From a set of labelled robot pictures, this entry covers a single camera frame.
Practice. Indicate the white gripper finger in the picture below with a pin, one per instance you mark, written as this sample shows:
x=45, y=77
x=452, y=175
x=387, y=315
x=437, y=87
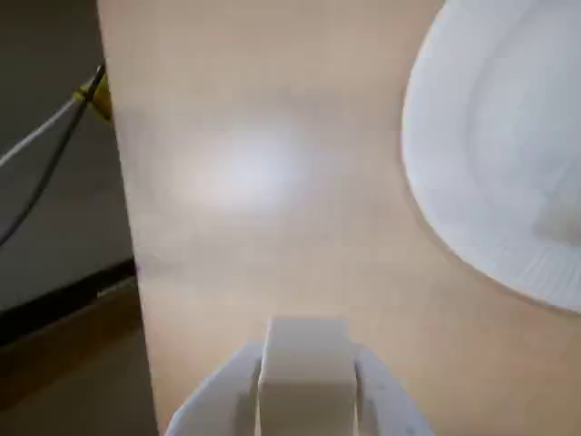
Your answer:
x=386, y=404
x=213, y=399

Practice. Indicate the white paper plate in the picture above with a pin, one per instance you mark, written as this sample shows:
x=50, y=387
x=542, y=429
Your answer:
x=454, y=181

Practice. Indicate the yellow tape piece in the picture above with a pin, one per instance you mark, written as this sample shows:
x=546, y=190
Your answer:
x=102, y=97

